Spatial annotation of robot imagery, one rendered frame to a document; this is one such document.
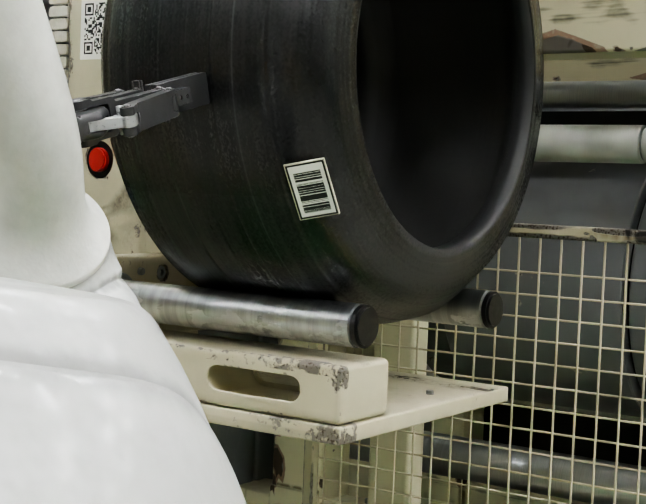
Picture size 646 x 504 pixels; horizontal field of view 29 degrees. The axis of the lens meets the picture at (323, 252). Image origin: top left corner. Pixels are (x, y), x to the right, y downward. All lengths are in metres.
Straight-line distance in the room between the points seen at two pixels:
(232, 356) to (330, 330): 0.11
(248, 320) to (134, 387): 1.09
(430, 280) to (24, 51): 0.70
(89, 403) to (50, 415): 0.01
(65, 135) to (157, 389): 0.54
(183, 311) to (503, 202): 0.40
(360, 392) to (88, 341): 1.03
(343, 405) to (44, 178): 0.54
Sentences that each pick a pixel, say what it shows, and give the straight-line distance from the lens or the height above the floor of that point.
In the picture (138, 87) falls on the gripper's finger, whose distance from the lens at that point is 1.16.
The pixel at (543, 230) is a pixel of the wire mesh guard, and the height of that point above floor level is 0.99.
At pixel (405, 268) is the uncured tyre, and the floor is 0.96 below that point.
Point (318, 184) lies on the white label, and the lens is 1.18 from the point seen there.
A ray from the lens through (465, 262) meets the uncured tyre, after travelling 1.41.
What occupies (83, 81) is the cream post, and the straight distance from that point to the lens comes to 1.59.
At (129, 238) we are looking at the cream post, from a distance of 1.53.
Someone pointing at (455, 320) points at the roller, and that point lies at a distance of 1.51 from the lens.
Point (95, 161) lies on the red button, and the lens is 1.56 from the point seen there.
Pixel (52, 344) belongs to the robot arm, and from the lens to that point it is 0.22.
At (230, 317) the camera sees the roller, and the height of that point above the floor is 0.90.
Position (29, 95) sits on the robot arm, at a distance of 0.75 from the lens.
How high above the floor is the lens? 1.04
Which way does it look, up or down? 3 degrees down
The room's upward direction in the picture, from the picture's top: 2 degrees clockwise
